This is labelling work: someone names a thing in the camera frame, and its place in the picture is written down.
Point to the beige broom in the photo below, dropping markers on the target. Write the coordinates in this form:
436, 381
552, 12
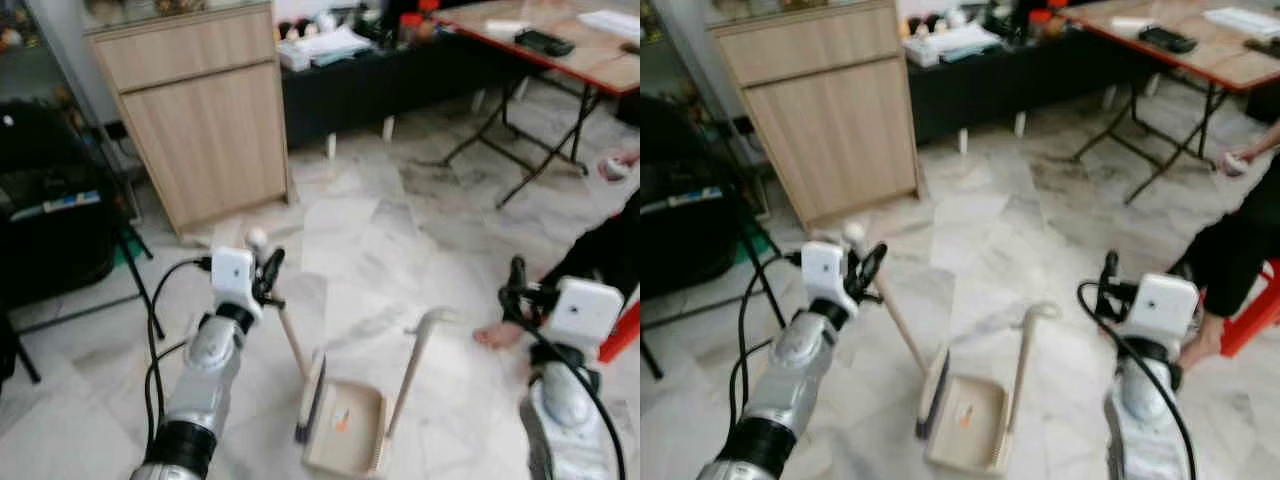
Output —
935, 395
313, 390

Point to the person bare forearm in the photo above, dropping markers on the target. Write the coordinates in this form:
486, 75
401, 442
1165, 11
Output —
1265, 142

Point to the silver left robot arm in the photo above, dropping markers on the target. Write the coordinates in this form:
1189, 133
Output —
205, 380
795, 375

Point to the green floor mat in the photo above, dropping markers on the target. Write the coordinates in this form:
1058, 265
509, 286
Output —
135, 252
760, 247

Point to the person hand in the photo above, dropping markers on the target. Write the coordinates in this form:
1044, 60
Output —
1237, 163
615, 167

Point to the red plastic stool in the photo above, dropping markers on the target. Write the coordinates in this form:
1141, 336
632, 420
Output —
1250, 315
622, 330

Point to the light wooden cabinet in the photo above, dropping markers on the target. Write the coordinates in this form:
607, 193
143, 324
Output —
830, 130
200, 130

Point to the black folding chair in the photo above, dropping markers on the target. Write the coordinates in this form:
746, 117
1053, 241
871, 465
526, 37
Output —
50, 250
680, 240

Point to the black low bench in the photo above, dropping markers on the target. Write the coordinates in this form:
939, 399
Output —
380, 95
1010, 90

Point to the wooden red-edged folding table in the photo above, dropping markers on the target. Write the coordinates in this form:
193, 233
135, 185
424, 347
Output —
590, 60
1220, 55

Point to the white paper stack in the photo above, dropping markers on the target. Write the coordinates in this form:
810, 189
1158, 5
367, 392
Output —
330, 45
955, 42

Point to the black remote control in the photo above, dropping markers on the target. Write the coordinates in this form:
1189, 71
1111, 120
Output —
545, 43
1167, 39

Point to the red lidded jar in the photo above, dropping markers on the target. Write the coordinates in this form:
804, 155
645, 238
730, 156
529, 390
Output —
412, 28
1040, 24

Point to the white paper sheets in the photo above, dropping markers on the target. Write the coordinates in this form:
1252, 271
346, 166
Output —
612, 24
1245, 22

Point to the glass display shelf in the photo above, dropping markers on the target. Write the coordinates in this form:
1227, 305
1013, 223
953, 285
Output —
40, 50
665, 50

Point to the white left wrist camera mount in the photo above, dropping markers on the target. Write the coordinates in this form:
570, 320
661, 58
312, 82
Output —
232, 280
828, 275

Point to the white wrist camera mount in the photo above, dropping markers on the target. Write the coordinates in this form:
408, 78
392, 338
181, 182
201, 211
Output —
232, 280
585, 310
828, 275
1163, 305

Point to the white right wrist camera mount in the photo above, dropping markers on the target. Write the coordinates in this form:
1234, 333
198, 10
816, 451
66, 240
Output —
585, 310
1163, 305

